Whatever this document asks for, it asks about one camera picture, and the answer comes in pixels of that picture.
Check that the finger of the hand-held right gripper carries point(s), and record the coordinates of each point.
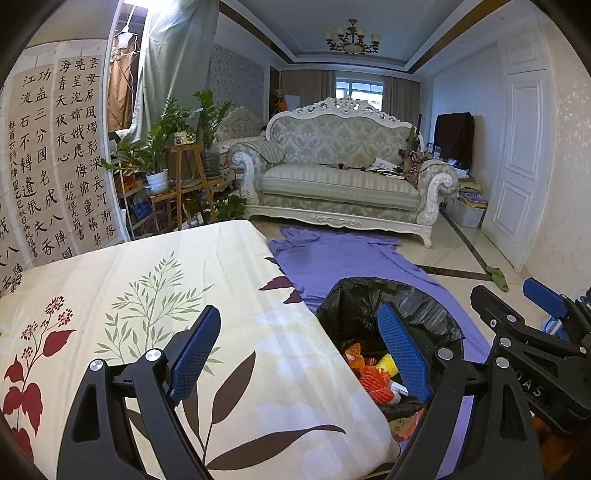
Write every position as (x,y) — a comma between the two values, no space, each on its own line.
(545,297)
(496,314)

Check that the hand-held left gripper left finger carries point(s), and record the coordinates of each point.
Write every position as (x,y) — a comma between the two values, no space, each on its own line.
(194,355)

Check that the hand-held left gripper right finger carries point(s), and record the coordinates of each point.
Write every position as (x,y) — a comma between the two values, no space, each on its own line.
(406,355)

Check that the yellow plastic bag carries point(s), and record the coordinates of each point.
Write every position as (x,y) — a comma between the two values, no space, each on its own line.
(390,367)

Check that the red foam net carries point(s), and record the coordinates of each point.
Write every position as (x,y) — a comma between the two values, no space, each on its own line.
(375,383)

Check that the orange printed wrapper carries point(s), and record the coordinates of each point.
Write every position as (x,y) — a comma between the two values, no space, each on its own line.
(354,355)

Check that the black-lined trash bin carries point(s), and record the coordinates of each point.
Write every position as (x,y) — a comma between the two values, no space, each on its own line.
(369,300)

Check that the blue white shoes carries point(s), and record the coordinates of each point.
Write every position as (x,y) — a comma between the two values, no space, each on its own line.
(552,328)

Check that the green slippers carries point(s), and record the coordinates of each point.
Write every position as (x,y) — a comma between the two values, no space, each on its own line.
(497,277)

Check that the cardboard box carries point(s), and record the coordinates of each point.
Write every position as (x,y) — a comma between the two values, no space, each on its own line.
(406,429)

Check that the floral cream tablecloth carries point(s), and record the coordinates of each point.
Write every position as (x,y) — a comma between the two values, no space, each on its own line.
(184,258)

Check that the clear storage box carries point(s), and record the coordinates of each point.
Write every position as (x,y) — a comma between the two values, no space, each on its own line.
(464,214)

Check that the purple floor cloth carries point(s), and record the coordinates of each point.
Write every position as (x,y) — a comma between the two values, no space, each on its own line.
(346,254)

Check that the white door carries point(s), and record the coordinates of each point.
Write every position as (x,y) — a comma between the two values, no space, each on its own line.
(521,161)

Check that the small floor plant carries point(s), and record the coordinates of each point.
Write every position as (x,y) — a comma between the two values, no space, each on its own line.
(231,205)

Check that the tiger striped cloth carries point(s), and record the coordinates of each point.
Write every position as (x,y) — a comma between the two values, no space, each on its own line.
(418,164)

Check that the potted plant white pot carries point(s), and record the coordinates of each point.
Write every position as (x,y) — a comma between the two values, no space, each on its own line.
(157,181)

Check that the dark covered cabinet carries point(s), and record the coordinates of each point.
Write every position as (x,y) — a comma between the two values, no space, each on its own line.
(455,138)

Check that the ornate white sofa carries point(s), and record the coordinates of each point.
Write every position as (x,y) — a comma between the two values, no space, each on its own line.
(341,184)

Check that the loose papers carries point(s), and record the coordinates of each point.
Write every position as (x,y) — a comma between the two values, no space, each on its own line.
(383,167)

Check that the wooden plant stand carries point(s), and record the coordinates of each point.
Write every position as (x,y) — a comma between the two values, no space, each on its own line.
(184,161)

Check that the dark toy rifle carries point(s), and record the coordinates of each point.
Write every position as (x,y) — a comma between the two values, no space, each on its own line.
(413,138)

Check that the small cream planter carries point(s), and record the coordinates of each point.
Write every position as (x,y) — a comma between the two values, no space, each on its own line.
(183,139)

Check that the calligraphy paper sheet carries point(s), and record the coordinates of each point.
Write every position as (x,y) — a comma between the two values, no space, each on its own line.
(83,138)
(37,161)
(9,240)

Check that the beige window curtain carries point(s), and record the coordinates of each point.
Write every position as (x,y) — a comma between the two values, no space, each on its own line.
(401,97)
(309,87)

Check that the ornate white armchair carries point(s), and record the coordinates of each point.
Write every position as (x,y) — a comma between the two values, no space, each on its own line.
(240,122)

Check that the tall leafy potted plant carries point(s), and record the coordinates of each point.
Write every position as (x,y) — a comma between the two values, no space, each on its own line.
(210,115)

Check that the window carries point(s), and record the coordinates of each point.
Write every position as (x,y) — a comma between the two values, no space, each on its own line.
(360,90)

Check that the brown patterned curtain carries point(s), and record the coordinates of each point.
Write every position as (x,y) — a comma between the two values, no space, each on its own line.
(120,92)

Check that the grey-green curtain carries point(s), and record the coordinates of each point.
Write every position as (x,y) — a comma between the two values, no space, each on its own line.
(175,55)

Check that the chandelier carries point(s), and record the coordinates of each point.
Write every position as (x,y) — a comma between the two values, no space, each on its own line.
(353,44)

